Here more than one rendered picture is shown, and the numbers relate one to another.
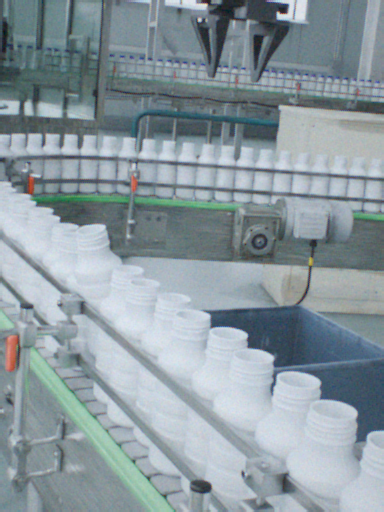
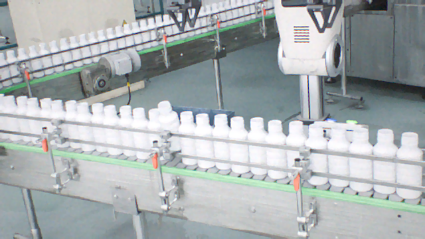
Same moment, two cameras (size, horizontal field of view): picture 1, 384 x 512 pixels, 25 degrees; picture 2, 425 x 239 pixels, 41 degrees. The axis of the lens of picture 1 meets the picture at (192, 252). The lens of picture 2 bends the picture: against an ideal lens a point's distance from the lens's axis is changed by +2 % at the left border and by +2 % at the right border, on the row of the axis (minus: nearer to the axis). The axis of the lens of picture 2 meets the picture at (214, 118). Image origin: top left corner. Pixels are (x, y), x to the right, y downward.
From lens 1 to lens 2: 0.99 m
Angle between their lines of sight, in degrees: 30
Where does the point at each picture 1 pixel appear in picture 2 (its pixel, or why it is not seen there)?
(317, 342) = not seen: hidden behind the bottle
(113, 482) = (222, 185)
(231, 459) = (279, 155)
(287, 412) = (297, 133)
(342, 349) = not seen: hidden behind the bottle
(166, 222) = (47, 89)
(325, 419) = (317, 129)
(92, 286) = (172, 125)
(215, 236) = (74, 88)
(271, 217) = (103, 69)
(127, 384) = (208, 153)
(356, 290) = not seen: hidden behind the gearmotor
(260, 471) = (306, 149)
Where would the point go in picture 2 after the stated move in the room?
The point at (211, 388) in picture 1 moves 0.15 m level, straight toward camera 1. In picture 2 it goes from (260, 137) to (293, 153)
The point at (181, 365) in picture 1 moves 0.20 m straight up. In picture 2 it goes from (242, 135) to (236, 68)
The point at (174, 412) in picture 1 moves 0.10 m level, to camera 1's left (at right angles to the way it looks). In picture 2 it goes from (243, 151) to (214, 162)
